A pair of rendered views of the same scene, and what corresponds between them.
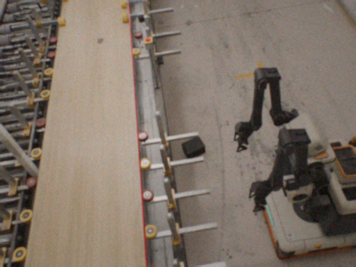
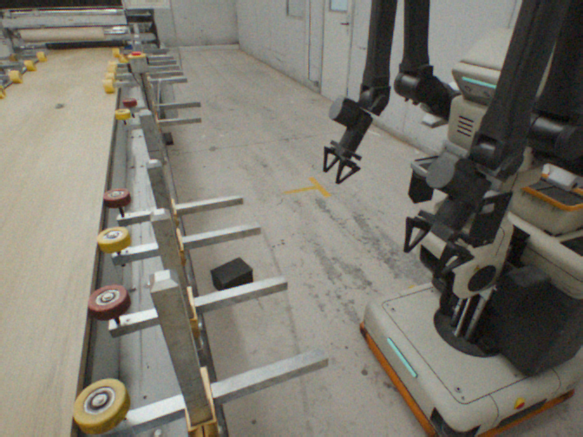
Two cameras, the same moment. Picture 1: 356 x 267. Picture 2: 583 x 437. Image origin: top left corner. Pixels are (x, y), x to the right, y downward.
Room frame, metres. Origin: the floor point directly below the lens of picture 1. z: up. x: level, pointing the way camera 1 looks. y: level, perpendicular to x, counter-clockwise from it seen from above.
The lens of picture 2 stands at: (0.43, 0.10, 1.47)
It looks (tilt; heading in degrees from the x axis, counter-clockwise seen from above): 34 degrees down; 341
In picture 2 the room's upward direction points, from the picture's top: straight up
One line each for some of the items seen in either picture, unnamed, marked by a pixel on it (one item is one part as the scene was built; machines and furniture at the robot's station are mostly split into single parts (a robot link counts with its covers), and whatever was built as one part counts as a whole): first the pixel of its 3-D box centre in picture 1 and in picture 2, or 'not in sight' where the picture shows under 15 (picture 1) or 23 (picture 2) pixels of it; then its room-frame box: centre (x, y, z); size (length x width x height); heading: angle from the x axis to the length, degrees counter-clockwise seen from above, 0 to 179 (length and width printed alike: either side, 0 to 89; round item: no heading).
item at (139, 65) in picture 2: (149, 44); (139, 64); (2.29, 0.19, 1.18); 0.07 x 0.07 x 0.08; 2
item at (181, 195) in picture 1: (178, 196); (205, 304); (1.09, 0.10, 0.81); 0.43 x 0.03 x 0.04; 92
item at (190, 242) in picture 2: (173, 164); (191, 243); (1.34, 0.11, 0.83); 0.43 x 0.03 x 0.04; 92
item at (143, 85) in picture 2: (154, 68); (152, 120); (2.29, 0.19, 0.93); 0.05 x 0.05 x 0.45; 2
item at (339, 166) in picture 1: (345, 165); (544, 201); (1.12, -1.04, 0.87); 0.23 x 0.15 x 0.11; 2
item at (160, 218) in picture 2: (170, 198); (181, 300); (1.05, 0.15, 0.88); 0.04 x 0.04 x 0.48; 2
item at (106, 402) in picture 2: (151, 233); (108, 416); (0.83, 0.29, 0.85); 0.08 x 0.08 x 0.11
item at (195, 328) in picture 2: (171, 199); (185, 314); (1.07, 0.15, 0.81); 0.14 x 0.06 x 0.05; 2
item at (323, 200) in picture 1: (302, 192); (476, 276); (1.05, -0.76, 0.68); 0.28 x 0.27 x 0.25; 2
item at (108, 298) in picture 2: (148, 197); (114, 313); (1.08, 0.30, 0.85); 0.08 x 0.08 x 0.11
